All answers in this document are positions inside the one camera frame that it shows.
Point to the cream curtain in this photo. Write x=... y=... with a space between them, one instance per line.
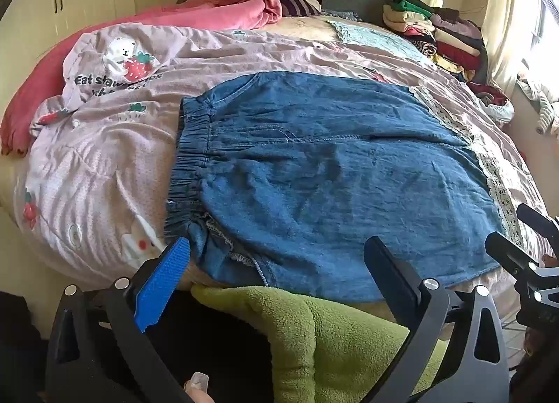
x=506 y=14

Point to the coral pink blanket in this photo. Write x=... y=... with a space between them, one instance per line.
x=43 y=75

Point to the window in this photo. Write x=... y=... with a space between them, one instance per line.
x=546 y=23

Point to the light blue lace cloth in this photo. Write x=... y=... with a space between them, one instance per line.
x=380 y=40

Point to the pile of folded clothes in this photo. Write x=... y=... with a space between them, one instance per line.
x=445 y=36

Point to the person's left hand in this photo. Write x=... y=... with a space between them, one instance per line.
x=198 y=390

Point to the striped purple pillow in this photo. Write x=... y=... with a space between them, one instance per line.
x=292 y=1

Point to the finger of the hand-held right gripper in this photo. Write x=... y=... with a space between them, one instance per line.
x=506 y=250
x=535 y=217

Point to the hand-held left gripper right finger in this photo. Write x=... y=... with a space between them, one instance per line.
x=388 y=267

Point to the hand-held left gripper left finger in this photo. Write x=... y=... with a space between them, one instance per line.
x=168 y=272

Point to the white crumpled cloth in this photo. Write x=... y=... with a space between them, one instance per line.
x=502 y=112

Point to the pink strawberry printed quilt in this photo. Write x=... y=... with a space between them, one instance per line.
x=109 y=145

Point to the clothes on window ledge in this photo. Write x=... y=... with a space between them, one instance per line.
x=546 y=101

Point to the dark red cloth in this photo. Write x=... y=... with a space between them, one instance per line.
x=487 y=93

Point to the green fleece garment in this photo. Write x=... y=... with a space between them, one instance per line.
x=332 y=342

